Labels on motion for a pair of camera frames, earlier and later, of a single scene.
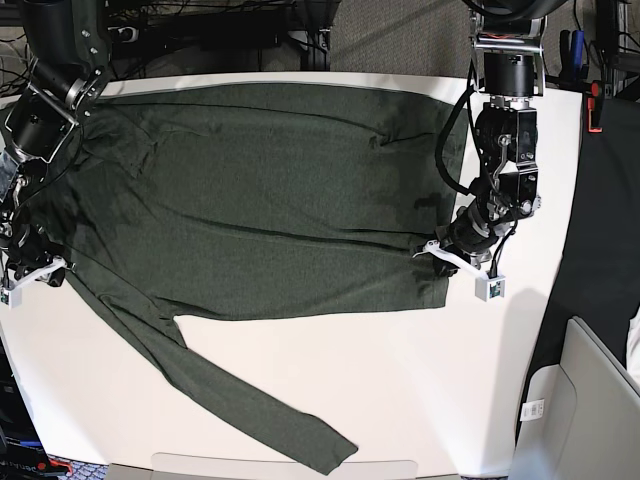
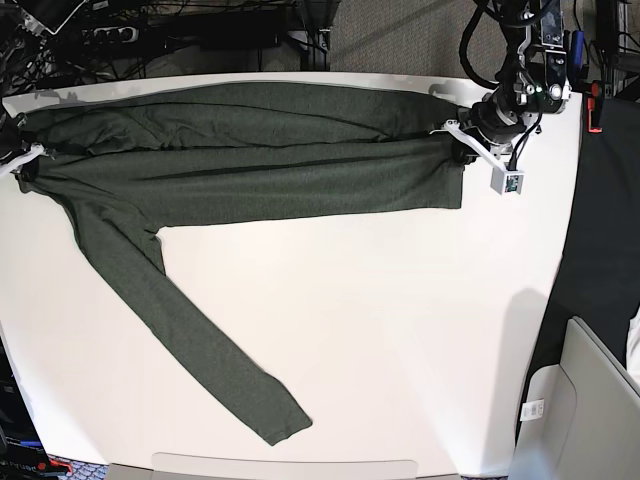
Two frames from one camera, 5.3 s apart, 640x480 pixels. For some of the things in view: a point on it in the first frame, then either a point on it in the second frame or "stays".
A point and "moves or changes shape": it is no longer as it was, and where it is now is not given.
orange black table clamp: [595, 106] stays
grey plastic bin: [579, 418] stays
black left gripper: [30, 251] → [11, 145]
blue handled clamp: [572, 70] stays
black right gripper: [469, 232] → [488, 117]
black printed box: [23, 453] stays
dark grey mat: [596, 279] stays
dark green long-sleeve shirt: [246, 202] moves or changes shape
